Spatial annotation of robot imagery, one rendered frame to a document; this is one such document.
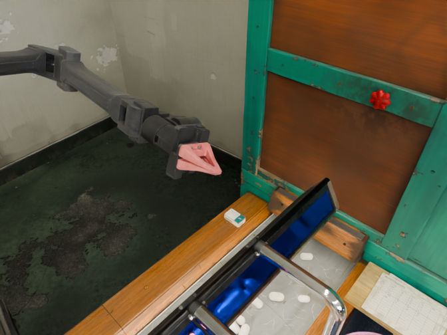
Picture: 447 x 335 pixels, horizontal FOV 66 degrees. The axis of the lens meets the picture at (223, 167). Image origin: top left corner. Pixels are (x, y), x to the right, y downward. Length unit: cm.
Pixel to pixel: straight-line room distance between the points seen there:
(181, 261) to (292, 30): 67
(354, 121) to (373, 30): 21
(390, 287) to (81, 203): 191
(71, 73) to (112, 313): 62
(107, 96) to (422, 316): 91
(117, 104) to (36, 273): 150
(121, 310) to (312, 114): 69
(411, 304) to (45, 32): 243
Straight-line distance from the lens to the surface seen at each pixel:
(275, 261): 58
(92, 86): 89
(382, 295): 102
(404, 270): 105
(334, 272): 107
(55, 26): 266
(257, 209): 115
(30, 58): 106
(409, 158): 87
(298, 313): 97
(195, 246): 104
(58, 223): 235
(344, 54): 84
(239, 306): 60
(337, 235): 102
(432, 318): 103
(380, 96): 80
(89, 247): 215
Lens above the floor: 158
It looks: 39 degrees down
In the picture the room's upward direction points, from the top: straight up
